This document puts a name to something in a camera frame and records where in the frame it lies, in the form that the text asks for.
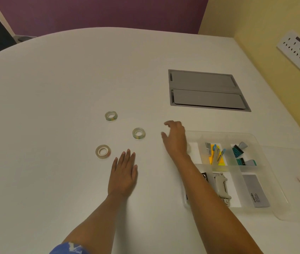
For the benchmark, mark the person's right hand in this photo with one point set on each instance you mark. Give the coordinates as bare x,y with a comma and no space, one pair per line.
177,140

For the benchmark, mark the person's left hand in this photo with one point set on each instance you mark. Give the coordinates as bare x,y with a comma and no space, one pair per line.
121,177

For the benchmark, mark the person's left thumb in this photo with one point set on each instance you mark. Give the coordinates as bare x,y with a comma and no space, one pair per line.
135,173

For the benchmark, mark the person's left middle finger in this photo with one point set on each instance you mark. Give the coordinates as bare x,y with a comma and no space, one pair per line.
127,158

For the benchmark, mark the person's left little finger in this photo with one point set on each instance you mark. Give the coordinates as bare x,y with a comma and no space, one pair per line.
115,165

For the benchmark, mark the person's right thumb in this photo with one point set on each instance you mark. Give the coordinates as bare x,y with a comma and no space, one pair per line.
164,138

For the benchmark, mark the person's left forearm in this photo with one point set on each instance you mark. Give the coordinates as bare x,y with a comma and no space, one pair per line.
97,222

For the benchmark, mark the person's right forearm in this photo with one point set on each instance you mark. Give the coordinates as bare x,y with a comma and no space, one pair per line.
213,206

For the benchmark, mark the clear tape roll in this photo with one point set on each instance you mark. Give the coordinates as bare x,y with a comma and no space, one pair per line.
111,116
139,133
103,151

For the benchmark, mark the grey staple box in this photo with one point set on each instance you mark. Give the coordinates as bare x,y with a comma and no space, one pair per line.
208,150

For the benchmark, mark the blue capped pen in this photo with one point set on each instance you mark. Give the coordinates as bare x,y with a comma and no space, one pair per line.
222,154
214,147

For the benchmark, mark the black binder clip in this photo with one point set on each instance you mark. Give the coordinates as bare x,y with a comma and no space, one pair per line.
205,178

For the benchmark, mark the yellow sticky note pad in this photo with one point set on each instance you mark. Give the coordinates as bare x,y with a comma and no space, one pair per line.
221,162

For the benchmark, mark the white stapler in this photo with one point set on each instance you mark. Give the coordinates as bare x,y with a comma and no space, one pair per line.
222,189

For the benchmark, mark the small grey eraser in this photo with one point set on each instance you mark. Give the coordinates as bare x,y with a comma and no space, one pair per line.
243,145

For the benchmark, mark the grey and teal eraser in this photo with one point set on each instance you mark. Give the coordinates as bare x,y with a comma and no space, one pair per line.
251,163

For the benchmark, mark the blue patterned sleeve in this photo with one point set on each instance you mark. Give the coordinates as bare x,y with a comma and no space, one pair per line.
69,248

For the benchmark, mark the grey flat card box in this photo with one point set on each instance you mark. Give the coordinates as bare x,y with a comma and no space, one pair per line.
255,191

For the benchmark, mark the clear plastic organizer tray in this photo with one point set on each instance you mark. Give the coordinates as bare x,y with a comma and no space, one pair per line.
271,193

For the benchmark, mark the large white wall socket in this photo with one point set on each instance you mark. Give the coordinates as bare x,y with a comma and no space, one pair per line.
297,48

